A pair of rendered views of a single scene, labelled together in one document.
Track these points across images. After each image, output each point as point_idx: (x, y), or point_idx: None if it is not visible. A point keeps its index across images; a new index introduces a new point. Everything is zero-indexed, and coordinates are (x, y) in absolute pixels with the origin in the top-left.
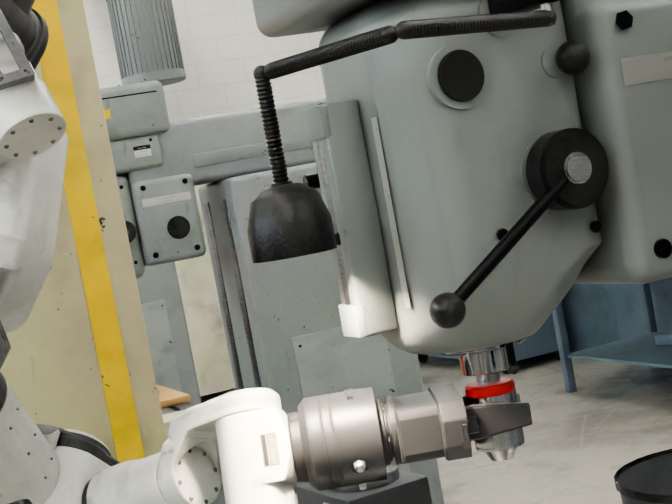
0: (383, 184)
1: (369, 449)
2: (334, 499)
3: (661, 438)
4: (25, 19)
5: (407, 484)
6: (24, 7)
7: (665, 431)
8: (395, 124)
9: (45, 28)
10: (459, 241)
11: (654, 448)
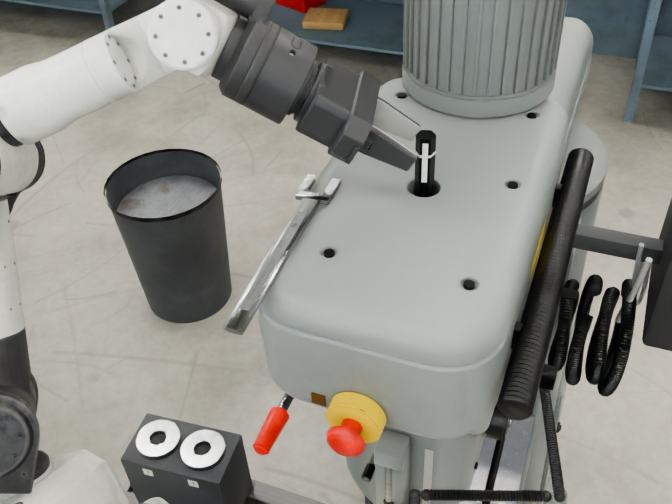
0: (424, 473)
1: None
2: (202, 480)
3: (2, 60)
4: (33, 392)
5: (236, 447)
6: (30, 384)
7: (1, 52)
8: (447, 454)
9: (32, 375)
10: (465, 486)
11: (3, 71)
